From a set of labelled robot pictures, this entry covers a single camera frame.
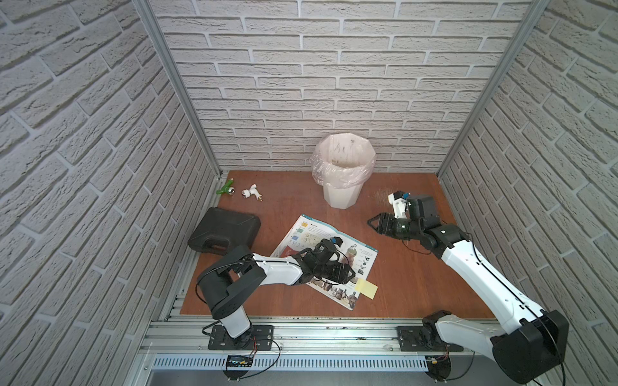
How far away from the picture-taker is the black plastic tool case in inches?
35.9

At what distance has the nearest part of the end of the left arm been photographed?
669 mm

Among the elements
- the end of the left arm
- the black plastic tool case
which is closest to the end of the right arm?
the end of the left arm
